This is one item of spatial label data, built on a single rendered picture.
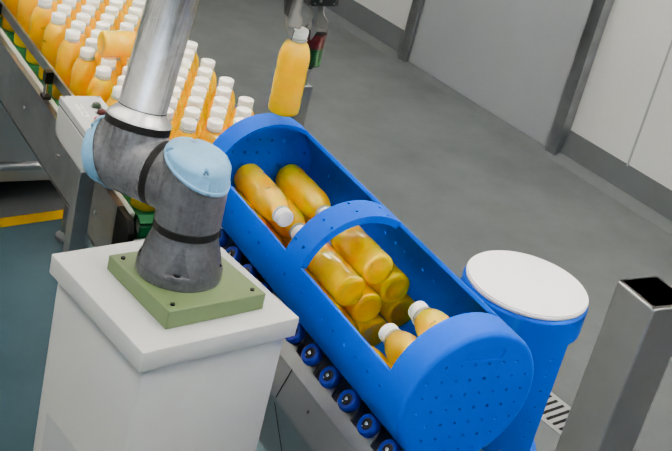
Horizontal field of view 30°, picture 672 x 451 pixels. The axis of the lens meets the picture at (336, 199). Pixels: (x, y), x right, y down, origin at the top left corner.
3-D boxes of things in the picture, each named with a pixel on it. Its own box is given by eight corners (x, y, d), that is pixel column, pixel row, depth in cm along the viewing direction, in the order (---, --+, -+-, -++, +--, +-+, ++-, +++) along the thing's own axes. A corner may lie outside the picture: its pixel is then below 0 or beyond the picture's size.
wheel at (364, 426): (378, 428, 225) (384, 433, 227) (374, 407, 228) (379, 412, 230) (357, 438, 227) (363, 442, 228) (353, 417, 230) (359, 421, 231)
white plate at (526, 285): (519, 324, 259) (517, 328, 259) (614, 309, 274) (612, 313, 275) (442, 255, 278) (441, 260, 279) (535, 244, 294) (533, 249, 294)
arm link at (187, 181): (197, 244, 208) (211, 170, 203) (131, 215, 213) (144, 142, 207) (235, 223, 218) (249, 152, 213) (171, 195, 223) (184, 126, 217)
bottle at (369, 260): (394, 251, 241) (347, 204, 255) (362, 265, 239) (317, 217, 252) (398, 278, 245) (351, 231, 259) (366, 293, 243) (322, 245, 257)
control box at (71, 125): (81, 173, 283) (87, 132, 278) (54, 134, 297) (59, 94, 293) (123, 172, 288) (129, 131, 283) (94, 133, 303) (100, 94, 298)
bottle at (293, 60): (304, 119, 272) (321, 40, 264) (275, 120, 269) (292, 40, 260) (288, 105, 278) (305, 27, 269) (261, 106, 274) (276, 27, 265)
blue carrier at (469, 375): (379, 475, 217) (426, 338, 206) (185, 224, 282) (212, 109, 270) (506, 456, 233) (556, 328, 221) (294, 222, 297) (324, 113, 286)
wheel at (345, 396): (358, 403, 231) (363, 408, 232) (354, 383, 234) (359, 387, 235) (337, 413, 232) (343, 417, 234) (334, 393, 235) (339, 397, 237)
